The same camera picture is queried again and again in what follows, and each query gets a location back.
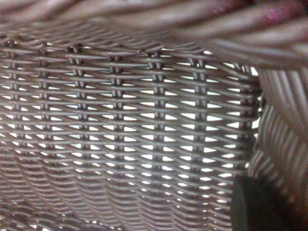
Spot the dark brown wicker basket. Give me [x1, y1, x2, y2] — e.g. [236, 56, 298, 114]
[0, 0, 308, 231]

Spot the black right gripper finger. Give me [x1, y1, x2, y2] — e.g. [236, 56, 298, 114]
[230, 177, 308, 231]

